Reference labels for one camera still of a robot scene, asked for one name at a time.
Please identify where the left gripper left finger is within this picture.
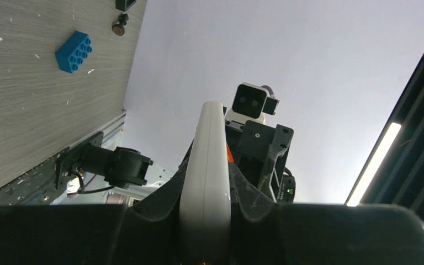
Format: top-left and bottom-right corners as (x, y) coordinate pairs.
(0, 161), (189, 265)

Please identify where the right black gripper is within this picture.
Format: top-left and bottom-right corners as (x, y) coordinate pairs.
(186, 120), (296, 204)

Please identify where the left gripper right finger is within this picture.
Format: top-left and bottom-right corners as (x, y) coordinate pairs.
(229, 163), (424, 264)

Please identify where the orange battery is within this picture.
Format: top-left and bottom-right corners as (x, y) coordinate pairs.
(226, 144), (234, 163)

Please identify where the white red remote control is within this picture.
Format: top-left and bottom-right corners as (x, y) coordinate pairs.
(179, 101), (231, 264)

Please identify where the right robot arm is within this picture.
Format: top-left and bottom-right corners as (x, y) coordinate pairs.
(80, 120), (296, 203)

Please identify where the ceiling light strip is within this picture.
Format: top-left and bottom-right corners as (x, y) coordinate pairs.
(346, 123), (402, 206)

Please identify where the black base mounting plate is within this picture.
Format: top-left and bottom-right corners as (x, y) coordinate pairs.
(0, 131), (103, 206)

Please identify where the small dark chess piece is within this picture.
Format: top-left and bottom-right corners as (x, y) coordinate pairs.
(112, 13), (129, 36)

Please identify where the blue toy brick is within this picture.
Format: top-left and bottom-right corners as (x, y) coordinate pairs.
(55, 31), (93, 73)

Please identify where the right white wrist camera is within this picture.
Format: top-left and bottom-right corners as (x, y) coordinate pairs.
(225, 82), (280, 130)

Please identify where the small black square frame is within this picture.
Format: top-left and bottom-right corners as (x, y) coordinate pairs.
(115, 0), (137, 12)

